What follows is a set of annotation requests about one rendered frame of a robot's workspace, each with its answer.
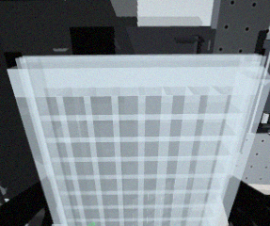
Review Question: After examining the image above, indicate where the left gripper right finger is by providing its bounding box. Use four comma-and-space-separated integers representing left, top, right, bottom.
228, 181, 270, 226

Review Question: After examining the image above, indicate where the white multi-well plate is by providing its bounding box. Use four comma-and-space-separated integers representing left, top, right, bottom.
7, 54, 270, 226

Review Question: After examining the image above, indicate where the dark grey plate washer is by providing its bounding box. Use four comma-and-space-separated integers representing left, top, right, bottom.
0, 0, 221, 205

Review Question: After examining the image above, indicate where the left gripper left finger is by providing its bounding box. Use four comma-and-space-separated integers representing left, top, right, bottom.
0, 181, 53, 226

